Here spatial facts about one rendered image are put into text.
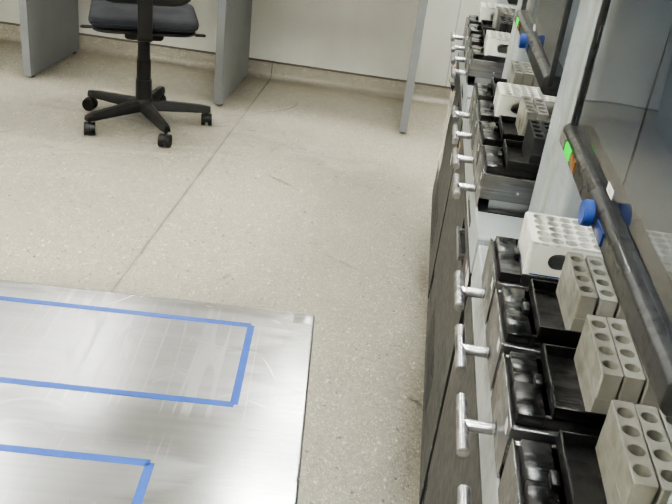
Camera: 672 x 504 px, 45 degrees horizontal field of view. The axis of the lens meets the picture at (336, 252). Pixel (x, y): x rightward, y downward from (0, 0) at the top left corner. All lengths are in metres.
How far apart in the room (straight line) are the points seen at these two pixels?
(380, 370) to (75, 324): 1.46
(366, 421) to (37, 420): 1.40
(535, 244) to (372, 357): 1.28
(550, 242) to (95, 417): 0.63
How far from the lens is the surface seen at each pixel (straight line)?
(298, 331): 0.91
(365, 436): 2.05
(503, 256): 1.16
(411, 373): 2.29
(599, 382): 0.85
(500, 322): 1.02
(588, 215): 0.91
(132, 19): 3.56
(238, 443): 0.76
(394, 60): 4.67
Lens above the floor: 1.32
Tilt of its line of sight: 28 degrees down
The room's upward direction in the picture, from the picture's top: 7 degrees clockwise
